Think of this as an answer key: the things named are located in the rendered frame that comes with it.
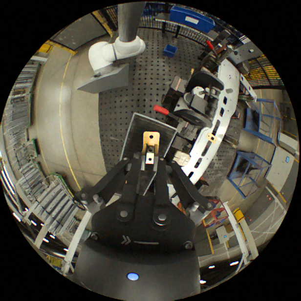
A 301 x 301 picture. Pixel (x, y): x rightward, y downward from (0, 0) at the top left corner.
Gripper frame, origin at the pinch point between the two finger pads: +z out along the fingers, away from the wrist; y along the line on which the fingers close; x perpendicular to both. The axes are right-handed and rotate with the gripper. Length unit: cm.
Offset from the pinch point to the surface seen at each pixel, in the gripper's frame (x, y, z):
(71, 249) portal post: -277, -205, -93
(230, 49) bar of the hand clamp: 49, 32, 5
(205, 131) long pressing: 4.2, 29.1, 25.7
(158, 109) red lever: 10.3, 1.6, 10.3
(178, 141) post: -0.9, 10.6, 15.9
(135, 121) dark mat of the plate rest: 6.1, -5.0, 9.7
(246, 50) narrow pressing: 70, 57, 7
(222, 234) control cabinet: -781, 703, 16
